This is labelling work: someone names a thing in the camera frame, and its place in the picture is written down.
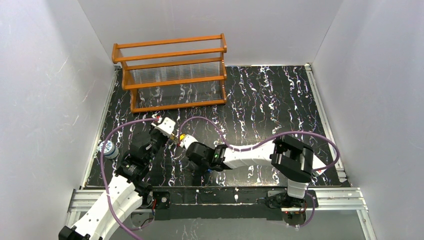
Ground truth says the silver keyring holder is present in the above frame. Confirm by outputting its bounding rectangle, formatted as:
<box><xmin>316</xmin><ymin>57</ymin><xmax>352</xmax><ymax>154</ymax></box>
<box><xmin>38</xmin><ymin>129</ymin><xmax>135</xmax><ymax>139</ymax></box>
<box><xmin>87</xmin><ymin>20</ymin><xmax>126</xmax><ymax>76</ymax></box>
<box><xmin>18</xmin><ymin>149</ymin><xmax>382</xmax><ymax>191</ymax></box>
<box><xmin>169</xmin><ymin>134</ymin><xmax>181</xmax><ymax>147</ymax></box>

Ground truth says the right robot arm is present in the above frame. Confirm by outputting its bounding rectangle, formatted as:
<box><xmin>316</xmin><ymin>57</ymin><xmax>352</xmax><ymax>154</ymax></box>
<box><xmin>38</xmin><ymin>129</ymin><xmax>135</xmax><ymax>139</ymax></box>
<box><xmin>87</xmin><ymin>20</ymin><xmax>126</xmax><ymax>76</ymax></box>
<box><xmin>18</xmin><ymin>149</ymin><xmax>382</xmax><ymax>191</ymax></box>
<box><xmin>180</xmin><ymin>135</ymin><xmax>325</xmax><ymax>199</ymax></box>

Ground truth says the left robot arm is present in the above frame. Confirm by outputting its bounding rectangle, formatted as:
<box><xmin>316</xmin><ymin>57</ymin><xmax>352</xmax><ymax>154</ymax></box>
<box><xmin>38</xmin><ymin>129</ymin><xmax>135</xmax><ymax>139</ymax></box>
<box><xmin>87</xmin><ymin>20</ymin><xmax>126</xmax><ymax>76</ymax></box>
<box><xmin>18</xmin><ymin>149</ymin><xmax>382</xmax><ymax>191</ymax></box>
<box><xmin>58</xmin><ymin>126</ymin><xmax>173</xmax><ymax>240</ymax></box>

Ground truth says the blue white tape roll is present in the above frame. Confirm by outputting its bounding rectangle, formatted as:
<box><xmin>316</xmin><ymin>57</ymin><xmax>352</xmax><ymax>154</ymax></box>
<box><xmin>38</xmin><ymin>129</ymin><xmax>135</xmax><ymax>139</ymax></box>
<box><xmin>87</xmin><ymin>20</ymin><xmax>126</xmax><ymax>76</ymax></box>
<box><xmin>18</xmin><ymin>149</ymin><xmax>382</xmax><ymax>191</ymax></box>
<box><xmin>98</xmin><ymin>140</ymin><xmax>119</xmax><ymax>160</ymax></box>

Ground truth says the orange wooden shelf rack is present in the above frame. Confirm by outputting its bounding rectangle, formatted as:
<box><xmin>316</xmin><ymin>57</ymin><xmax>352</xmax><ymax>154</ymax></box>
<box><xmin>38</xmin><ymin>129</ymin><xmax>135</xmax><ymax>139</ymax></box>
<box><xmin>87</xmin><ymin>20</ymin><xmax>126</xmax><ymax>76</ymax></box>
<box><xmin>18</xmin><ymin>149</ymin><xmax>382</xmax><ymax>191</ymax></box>
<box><xmin>111</xmin><ymin>33</ymin><xmax>228</xmax><ymax>113</ymax></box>

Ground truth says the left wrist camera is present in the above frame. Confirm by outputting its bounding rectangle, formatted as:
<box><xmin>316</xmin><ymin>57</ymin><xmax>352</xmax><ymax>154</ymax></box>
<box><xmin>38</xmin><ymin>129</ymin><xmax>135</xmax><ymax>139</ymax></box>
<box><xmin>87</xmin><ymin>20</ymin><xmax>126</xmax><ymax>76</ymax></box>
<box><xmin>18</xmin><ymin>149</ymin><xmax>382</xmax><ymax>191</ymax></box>
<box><xmin>151</xmin><ymin>116</ymin><xmax>176</xmax><ymax>137</ymax></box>

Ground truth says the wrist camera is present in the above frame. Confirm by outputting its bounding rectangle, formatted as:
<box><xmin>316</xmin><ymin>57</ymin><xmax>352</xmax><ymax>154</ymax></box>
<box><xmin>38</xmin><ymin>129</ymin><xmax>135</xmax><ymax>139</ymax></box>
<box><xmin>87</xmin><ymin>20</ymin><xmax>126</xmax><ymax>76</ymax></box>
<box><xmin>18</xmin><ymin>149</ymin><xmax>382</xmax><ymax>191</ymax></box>
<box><xmin>180</xmin><ymin>134</ymin><xmax>198</xmax><ymax>150</ymax></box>
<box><xmin>151</xmin><ymin>116</ymin><xmax>176</xmax><ymax>137</ymax></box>

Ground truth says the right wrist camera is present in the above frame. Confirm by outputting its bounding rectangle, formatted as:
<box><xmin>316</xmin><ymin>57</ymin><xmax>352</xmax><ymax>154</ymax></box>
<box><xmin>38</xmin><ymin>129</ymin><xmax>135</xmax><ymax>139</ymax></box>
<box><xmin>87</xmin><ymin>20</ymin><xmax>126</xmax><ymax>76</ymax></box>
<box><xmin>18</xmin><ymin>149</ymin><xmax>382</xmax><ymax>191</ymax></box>
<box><xmin>180</xmin><ymin>134</ymin><xmax>198</xmax><ymax>150</ymax></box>

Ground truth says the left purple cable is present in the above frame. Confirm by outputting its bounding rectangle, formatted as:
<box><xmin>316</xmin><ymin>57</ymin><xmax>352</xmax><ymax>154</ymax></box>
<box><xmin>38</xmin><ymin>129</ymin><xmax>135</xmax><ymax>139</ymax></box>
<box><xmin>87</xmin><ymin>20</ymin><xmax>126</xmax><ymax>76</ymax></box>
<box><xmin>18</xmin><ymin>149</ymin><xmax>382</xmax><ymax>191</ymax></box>
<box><xmin>100</xmin><ymin>115</ymin><xmax>163</xmax><ymax>240</ymax></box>

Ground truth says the purple cable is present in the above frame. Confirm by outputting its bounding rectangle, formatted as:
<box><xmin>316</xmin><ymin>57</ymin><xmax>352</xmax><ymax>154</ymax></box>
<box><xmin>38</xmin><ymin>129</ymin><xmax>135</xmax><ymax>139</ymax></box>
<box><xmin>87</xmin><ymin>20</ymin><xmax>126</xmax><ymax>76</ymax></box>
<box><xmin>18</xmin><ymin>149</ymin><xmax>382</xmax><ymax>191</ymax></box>
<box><xmin>178</xmin><ymin>116</ymin><xmax>341</xmax><ymax>229</ymax></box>
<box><xmin>100</xmin><ymin>115</ymin><xmax>163</xmax><ymax>240</ymax></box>

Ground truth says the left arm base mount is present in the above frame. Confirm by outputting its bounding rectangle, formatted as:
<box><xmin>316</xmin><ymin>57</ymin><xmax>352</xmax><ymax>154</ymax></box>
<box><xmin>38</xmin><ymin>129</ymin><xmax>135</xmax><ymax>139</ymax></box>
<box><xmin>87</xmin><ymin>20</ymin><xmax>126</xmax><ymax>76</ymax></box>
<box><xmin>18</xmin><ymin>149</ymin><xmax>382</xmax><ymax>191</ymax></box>
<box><xmin>120</xmin><ymin>189</ymin><xmax>171</xmax><ymax>210</ymax></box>

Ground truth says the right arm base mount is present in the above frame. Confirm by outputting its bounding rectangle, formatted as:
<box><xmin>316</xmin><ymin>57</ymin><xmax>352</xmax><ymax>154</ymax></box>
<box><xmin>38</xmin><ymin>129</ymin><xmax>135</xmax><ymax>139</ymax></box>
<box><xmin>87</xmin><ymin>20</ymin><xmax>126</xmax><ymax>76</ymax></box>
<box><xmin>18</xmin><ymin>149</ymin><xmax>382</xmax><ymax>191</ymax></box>
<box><xmin>257</xmin><ymin>189</ymin><xmax>319</xmax><ymax>225</ymax></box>

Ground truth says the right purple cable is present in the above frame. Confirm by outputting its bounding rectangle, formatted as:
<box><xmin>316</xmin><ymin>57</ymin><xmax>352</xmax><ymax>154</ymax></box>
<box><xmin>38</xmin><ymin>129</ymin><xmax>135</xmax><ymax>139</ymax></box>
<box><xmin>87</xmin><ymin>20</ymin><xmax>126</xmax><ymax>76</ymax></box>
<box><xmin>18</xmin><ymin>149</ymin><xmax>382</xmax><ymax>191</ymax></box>
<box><xmin>178</xmin><ymin>116</ymin><xmax>341</xmax><ymax>229</ymax></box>

